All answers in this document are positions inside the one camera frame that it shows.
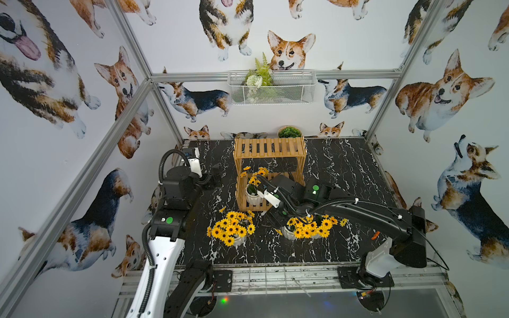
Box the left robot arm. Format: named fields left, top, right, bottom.
left=127, top=148, right=221, bottom=317

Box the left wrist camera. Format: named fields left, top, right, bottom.
left=182, top=148, right=202, bottom=178

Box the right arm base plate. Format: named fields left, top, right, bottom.
left=337, top=266, right=394, bottom=291

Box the green fern white flower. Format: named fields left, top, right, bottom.
left=243, top=53, right=274, bottom=89

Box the white wire wall basket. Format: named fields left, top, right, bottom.
left=227, top=70, right=318, bottom=105

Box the sunflower pot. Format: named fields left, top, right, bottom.
left=302, top=215, right=349, bottom=239
left=206, top=207, right=256, bottom=246
left=275, top=215, right=323, bottom=241
left=245, top=167, right=269, bottom=207

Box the aluminium front rail frame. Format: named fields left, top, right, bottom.
left=117, top=262, right=448, bottom=299

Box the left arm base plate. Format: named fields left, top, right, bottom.
left=209, top=270, right=233, bottom=293

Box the pink pot green plant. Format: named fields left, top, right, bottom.
left=278, top=125, right=302, bottom=139

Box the wooden two-tier shelf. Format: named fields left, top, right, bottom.
left=233, top=136, right=307, bottom=212

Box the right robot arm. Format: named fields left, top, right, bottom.
left=254, top=175, right=428, bottom=278

